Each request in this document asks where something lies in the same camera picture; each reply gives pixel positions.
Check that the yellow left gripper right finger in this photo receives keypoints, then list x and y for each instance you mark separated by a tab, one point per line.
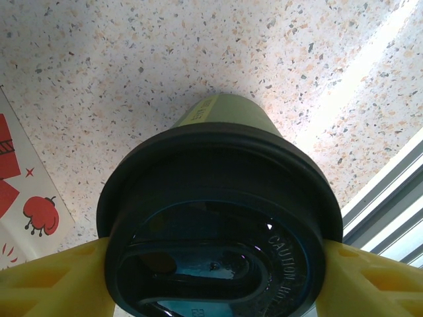
373	287

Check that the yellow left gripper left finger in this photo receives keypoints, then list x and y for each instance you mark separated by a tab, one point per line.
49	287

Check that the green paper coffee cup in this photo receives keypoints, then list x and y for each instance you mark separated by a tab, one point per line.
238	112

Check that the white red printed paper bag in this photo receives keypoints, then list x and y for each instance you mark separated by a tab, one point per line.
33	185

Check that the aluminium front frame rail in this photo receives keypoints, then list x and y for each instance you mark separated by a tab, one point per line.
396	198

